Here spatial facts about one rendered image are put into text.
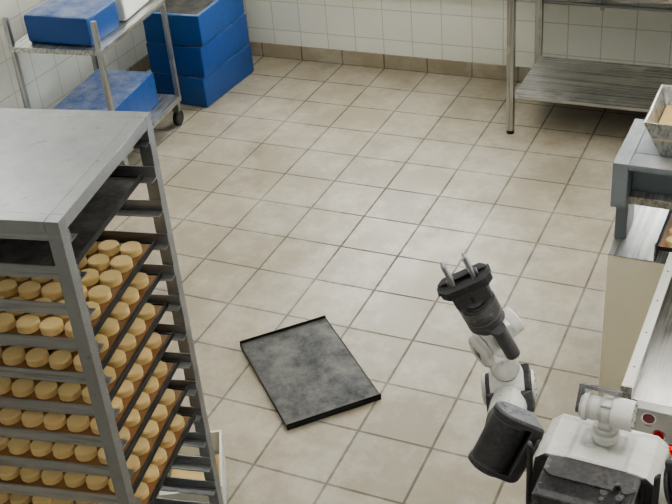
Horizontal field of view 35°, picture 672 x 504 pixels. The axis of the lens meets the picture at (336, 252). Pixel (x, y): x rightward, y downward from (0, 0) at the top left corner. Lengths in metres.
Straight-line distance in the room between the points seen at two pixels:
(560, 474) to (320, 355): 2.36
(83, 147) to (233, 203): 3.45
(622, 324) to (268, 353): 1.57
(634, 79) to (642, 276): 2.86
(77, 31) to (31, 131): 3.41
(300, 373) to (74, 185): 2.42
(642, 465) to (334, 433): 2.03
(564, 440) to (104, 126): 1.21
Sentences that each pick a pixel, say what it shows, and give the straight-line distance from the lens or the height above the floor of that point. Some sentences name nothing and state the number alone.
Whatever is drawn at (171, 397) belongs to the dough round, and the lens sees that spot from 2.81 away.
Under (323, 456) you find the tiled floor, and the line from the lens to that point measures 4.13.
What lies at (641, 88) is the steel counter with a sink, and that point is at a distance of 6.30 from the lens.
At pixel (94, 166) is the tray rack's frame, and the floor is 1.82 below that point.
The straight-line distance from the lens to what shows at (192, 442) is 2.97.
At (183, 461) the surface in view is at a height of 0.77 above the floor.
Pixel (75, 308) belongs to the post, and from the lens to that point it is 2.20.
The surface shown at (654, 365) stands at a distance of 3.20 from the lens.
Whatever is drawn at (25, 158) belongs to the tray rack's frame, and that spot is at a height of 1.82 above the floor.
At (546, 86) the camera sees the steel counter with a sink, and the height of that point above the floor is 0.23.
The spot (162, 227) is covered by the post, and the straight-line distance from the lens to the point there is 2.58.
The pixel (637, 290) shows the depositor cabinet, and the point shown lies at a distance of 3.71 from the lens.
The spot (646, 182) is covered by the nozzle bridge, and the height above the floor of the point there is 1.08.
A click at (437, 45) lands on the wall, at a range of 7.01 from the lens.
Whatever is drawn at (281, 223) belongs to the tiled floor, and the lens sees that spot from 5.53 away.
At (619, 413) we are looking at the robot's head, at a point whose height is 1.29.
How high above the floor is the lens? 2.82
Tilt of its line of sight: 32 degrees down
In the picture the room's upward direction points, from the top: 5 degrees counter-clockwise
